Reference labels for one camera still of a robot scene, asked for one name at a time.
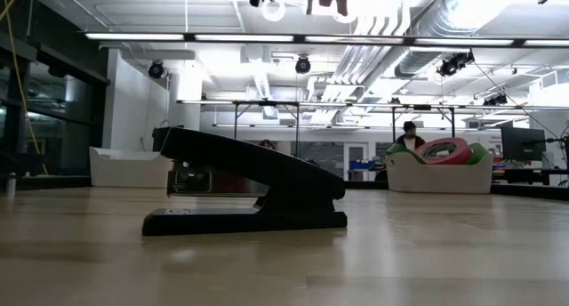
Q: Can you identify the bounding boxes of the black ceiling spotlight cluster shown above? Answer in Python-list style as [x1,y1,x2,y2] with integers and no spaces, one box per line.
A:
[437,51,476,78]

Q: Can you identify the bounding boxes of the black frame workstation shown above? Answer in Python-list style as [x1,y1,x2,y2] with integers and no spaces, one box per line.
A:
[177,100,457,178]

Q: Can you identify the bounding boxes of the white ring ceiling fixture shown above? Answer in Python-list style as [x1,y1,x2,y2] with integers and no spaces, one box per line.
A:
[260,0,287,23]

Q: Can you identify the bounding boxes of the green tape roll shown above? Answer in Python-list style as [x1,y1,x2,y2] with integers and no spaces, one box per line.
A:
[385,142,427,165]
[465,141,490,165]

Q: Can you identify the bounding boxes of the long ceiling light strip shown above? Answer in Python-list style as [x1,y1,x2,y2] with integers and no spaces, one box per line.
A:
[84,31,569,49]

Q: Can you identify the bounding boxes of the black desk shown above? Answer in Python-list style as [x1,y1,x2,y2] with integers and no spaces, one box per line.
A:
[492,165,569,186]

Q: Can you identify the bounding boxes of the silver ventilation duct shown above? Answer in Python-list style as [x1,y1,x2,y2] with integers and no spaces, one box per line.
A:
[390,47,445,79]

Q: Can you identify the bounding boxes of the pink tape roll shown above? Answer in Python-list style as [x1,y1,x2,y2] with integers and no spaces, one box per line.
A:
[413,136,474,165]

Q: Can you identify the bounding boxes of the black computer monitor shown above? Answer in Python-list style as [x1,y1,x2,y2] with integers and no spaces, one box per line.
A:
[501,126,547,162]
[151,125,172,153]

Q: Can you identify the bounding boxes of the white plastic bin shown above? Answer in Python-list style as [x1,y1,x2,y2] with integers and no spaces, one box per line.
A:
[88,145,175,189]
[384,150,494,195]

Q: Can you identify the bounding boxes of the yellow cable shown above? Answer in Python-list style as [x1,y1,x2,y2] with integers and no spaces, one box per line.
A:
[0,0,50,177]

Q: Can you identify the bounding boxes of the black ceiling camera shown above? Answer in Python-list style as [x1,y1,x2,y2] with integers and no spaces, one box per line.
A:
[294,55,312,76]
[148,60,166,80]

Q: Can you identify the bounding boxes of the blue storage bins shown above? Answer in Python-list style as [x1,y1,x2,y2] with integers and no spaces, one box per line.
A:
[349,159,377,172]

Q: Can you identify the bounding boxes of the black stapler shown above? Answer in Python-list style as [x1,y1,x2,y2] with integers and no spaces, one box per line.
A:
[140,125,349,238]

